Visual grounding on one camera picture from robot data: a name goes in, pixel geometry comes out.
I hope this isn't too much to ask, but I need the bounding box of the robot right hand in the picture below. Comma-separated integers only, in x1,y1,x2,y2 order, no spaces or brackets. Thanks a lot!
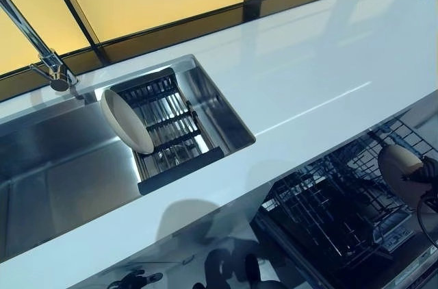
402,156,438,201

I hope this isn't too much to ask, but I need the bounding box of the beige round plate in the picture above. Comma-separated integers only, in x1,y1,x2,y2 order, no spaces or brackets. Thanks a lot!
377,143,429,206
99,88,155,155

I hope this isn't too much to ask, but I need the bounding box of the dark dishwasher lower rack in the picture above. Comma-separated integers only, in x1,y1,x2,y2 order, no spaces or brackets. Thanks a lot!
262,151,415,266

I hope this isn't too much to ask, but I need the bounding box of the open built-in dishwasher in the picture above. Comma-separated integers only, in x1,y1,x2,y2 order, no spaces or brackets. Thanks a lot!
255,114,438,289

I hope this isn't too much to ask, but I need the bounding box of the white cabinet door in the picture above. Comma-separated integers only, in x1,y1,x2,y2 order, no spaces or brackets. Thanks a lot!
115,195,265,289
0,257,118,289
406,96,438,129

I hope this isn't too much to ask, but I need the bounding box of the black sink dish rack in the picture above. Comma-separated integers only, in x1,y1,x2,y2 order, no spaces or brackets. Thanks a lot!
109,66,226,197

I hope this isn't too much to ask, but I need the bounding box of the stainless steel sink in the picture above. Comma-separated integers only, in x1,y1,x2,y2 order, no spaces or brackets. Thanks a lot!
0,53,256,260

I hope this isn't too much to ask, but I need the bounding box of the chrome kitchen faucet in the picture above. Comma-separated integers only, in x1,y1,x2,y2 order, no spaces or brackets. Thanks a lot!
0,0,80,93

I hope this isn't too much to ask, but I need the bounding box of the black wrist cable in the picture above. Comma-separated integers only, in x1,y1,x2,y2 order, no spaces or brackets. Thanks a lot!
416,188,438,246

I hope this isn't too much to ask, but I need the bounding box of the wire dishwasher upper rack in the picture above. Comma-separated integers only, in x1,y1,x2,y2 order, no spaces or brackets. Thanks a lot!
368,116,438,184

